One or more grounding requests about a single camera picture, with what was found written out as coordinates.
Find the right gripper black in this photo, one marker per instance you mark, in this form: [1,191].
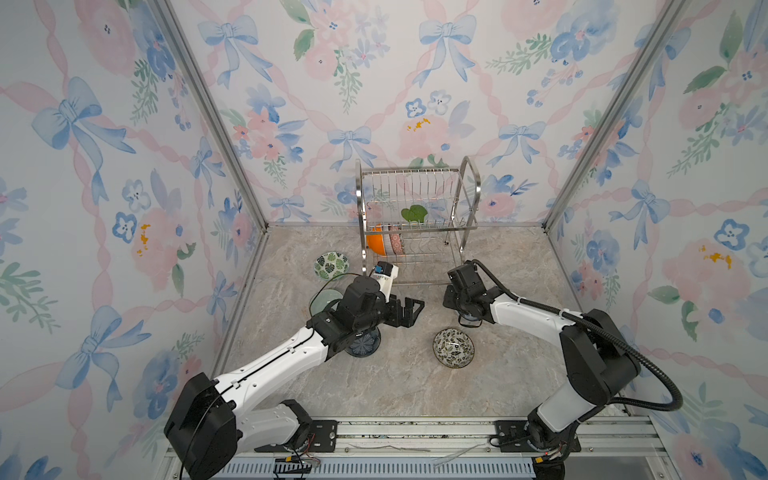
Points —
[447,297]

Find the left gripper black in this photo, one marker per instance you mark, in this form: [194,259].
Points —
[408,318]

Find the black white floral bowl front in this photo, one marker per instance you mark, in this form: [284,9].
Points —
[453,348]

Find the black white floral bowl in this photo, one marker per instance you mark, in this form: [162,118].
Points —
[453,348]
[398,244]

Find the white bowl orange outside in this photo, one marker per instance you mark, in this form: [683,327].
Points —
[375,241]

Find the stainless steel dish rack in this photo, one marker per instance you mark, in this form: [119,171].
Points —
[450,193]

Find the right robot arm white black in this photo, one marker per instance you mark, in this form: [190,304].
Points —
[598,365]

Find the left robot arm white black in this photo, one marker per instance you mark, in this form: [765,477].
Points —
[213,420]

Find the green leaf-shaped dish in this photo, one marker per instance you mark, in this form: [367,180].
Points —
[415,214]

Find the dark blue flower bowl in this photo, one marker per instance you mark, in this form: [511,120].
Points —
[365,345]

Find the pale green plate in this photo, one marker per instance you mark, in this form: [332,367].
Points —
[323,299]

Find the green leaf pattern bowl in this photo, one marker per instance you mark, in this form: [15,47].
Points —
[330,265]

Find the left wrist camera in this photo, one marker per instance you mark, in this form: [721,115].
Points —
[385,274]

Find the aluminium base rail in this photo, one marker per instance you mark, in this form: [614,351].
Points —
[460,448]

